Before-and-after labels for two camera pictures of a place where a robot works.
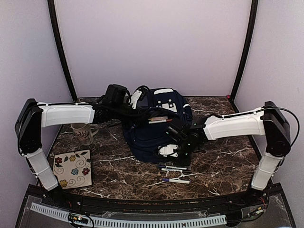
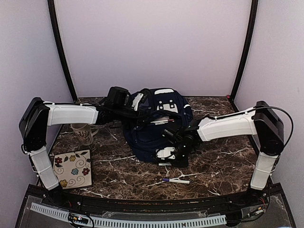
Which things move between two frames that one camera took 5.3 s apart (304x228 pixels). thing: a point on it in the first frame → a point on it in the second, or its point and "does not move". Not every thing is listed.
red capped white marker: (167, 120) does not move
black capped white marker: (175, 170) → (164, 164)
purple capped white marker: (175, 180) does not move
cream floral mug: (84, 132) does not move
